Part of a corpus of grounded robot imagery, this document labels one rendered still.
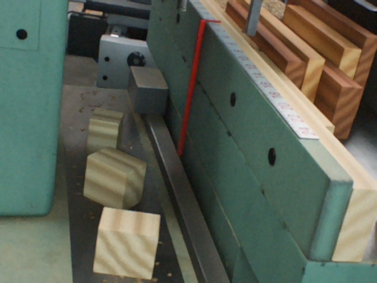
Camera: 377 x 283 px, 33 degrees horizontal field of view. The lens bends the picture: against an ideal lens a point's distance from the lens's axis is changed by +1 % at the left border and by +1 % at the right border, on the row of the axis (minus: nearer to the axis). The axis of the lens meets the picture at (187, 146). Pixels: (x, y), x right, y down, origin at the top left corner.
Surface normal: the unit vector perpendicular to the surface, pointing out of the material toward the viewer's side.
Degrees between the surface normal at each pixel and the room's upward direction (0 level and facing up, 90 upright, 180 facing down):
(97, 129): 90
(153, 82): 0
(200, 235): 0
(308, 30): 90
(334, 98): 90
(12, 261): 0
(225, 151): 90
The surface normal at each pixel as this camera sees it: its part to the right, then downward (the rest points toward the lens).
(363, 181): 0.16, -0.89
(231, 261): -0.97, -0.05
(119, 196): -0.52, 0.29
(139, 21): 0.01, 0.43
